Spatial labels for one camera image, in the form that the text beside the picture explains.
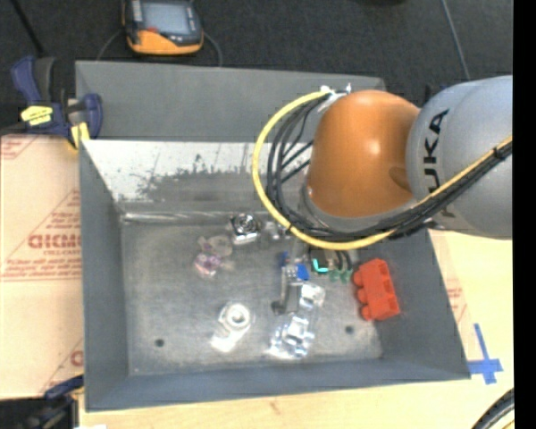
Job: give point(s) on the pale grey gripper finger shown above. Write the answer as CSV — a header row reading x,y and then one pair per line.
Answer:
x,y
285,293
298,291

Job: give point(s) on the red toy brick block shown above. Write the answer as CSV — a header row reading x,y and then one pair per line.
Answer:
x,y
377,291

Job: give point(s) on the clear glass jar metal lid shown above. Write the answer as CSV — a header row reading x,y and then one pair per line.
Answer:
x,y
244,228

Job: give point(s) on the small clear glass cube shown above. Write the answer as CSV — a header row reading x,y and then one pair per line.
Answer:
x,y
313,295

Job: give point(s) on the grey metal bin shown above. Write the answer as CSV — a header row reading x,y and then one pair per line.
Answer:
x,y
170,306

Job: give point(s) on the small blue plastic piece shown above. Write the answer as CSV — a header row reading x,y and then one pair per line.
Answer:
x,y
301,273

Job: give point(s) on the clear pink-tinted glass piece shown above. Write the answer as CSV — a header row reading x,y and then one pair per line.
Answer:
x,y
210,257

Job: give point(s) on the brown cardboard board red print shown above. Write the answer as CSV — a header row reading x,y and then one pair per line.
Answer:
x,y
36,284

